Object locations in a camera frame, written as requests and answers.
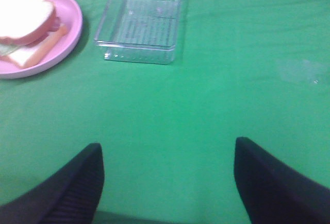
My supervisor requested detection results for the toy lettuce leaf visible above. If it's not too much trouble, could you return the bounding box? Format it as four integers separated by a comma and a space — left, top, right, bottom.
0, 44, 18, 57

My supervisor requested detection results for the pink round plate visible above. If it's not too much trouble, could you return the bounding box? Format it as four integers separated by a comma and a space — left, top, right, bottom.
1, 0, 83, 79

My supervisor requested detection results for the toy bacon strip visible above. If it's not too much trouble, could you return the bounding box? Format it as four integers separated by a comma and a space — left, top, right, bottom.
49, 17, 61, 32

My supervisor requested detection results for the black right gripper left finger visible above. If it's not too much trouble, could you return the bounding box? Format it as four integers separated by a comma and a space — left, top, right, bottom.
1, 143, 105, 223

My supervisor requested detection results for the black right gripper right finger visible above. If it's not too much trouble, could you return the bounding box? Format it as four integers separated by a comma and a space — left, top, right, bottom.
234, 137, 329, 223

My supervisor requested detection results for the green tablecloth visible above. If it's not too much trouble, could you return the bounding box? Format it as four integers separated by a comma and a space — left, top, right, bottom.
1, 0, 329, 223

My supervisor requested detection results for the toy bread slice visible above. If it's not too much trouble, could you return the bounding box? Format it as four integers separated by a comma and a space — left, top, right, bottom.
1, 24, 68, 69
1, 0, 56, 45

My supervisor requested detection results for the right clear plastic tray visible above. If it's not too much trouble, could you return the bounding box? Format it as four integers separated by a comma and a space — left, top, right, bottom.
94, 0, 182, 65

